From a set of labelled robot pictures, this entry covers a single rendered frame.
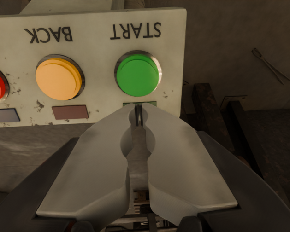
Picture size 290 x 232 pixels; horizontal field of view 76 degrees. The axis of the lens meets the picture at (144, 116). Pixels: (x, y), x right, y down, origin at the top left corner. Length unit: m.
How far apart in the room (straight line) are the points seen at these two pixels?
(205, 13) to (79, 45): 0.70
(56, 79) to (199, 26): 0.73
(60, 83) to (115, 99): 0.05
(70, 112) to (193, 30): 0.72
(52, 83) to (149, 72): 0.09
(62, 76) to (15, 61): 0.05
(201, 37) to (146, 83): 0.72
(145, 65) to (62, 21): 0.08
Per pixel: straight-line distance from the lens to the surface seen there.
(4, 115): 0.25
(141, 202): 2.48
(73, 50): 0.19
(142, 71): 0.17
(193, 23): 0.85
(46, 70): 0.19
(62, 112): 0.22
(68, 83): 0.19
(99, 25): 0.18
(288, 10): 0.99
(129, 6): 0.63
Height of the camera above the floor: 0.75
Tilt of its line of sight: 39 degrees down
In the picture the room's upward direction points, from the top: 177 degrees clockwise
